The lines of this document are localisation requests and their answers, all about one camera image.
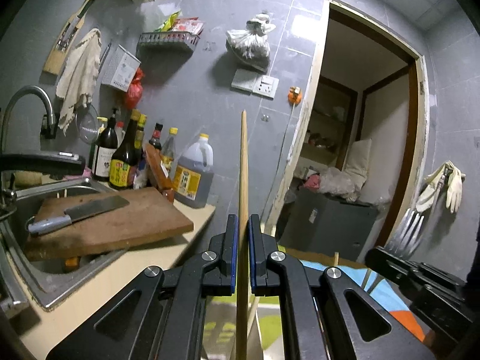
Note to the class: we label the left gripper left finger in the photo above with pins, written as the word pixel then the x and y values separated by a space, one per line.
pixel 159 314

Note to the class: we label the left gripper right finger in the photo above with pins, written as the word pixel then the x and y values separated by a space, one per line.
pixel 262 258

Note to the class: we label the steel fork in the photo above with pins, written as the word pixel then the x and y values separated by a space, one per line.
pixel 406 237

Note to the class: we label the chrome kitchen faucet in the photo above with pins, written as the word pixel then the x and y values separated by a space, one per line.
pixel 28 118

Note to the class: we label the colourful patchwork table cloth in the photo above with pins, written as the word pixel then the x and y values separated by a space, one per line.
pixel 356 299

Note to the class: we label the white plastic utensil holder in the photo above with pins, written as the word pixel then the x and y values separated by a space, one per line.
pixel 219 332

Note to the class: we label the dark grey cabinet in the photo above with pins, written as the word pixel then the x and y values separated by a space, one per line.
pixel 324 224

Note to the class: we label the wooden cutting board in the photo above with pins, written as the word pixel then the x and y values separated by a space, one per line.
pixel 149 217

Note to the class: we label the cream rubber gloves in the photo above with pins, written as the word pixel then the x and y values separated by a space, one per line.
pixel 446 175

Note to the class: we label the cleaver knife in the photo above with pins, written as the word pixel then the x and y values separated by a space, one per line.
pixel 77 213

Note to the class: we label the clear plastic bag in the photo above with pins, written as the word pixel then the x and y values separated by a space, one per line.
pixel 337 183

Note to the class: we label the large oil jug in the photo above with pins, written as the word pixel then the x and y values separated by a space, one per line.
pixel 194 174

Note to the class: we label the white pillow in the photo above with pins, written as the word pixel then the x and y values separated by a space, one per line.
pixel 357 163

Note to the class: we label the dark soy sauce bottle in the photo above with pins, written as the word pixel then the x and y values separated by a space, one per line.
pixel 121 174

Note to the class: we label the small clear sauce bottle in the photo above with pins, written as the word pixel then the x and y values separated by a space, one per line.
pixel 168 152

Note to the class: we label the dark wine bottle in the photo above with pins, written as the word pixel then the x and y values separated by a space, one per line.
pixel 106 145

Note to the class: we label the black wok pan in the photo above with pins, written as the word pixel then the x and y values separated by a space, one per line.
pixel 47 162

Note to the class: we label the red plastic bag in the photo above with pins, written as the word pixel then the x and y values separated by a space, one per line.
pixel 135 90

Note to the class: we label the hanging beige towel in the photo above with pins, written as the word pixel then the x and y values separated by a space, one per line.
pixel 77 83

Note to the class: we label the white plastic bag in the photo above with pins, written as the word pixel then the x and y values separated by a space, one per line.
pixel 252 42

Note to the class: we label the wooden knife holder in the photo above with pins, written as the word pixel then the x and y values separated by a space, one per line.
pixel 61 48

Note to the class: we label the white wall socket panel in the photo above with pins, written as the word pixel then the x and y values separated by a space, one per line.
pixel 254 83

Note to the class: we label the white wall box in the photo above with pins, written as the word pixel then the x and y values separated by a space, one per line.
pixel 121 70

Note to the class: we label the grey wall shelf rack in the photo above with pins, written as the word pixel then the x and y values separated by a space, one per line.
pixel 183 41

